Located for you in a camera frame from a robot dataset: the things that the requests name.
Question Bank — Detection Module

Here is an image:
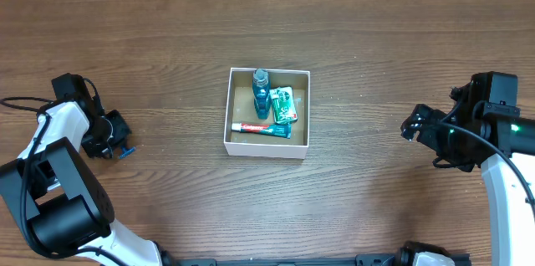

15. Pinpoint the Colgate toothpaste tube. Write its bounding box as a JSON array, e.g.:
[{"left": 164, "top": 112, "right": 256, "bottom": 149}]
[{"left": 231, "top": 123, "right": 292, "bottom": 139}]

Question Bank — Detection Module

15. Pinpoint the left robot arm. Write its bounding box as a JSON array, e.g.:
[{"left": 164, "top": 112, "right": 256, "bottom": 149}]
[{"left": 1, "top": 73, "right": 174, "bottom": 266}]

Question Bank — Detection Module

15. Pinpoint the green soap packet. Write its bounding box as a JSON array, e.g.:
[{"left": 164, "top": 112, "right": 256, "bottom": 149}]
[{"left": 270, "top": 86, "right": 298, "bottom": 125}]

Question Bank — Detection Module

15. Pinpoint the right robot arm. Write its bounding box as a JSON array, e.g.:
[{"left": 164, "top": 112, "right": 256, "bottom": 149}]
[{"left": 400, "top": 71, "right": 534, "bottom": 265}]

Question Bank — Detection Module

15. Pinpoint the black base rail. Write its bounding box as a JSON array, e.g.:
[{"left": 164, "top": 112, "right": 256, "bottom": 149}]
[{"left": 158, "top": 241, "right": 472, "bottom": 266}]

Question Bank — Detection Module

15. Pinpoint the white cardboard box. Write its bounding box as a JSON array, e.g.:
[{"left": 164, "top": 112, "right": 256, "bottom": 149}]
[{"left": 223, "top": 68, "right": 311, "bottom": 159}]

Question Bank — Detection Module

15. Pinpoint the blue disposable razor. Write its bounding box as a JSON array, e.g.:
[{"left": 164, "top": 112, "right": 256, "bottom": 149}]
[{"left": 119, "top": 146, "right": 136, "bottom": 159}]

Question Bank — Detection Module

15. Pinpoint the teal mouthwash bottle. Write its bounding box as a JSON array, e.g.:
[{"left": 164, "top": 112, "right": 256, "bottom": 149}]
[{"left": 252, "top": 69, "right": 271, "bottom": 120}]

